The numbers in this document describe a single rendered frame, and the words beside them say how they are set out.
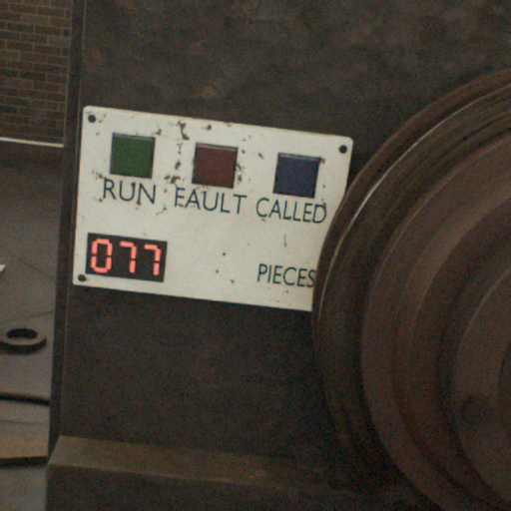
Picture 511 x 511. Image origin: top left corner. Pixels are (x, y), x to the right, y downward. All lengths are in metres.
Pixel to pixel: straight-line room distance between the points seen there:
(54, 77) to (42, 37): 0.33
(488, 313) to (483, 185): 0.11
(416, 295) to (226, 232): 0.23
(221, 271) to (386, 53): 0.27
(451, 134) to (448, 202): 0.05
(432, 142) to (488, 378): 0.19
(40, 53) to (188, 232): 6.18
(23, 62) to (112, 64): 6.19
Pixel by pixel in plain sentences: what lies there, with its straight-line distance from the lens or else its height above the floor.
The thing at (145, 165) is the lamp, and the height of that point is 1.19.
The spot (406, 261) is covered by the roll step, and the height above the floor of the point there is 1.17.
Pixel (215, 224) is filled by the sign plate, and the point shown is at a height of 1.14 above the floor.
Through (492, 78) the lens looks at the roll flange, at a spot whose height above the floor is 1.32.
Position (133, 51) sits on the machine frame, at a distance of 0.79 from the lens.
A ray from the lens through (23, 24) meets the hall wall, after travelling 6.96.
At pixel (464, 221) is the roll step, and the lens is 0.65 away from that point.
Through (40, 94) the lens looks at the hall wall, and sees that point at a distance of 6.98.
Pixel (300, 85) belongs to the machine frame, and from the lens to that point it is 0.79.
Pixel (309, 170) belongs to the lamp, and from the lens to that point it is 0.78.
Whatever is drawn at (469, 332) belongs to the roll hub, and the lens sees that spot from 0.62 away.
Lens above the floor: 1.35
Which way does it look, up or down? 18 degrees down
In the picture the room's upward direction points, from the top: 8 degrees clockwise
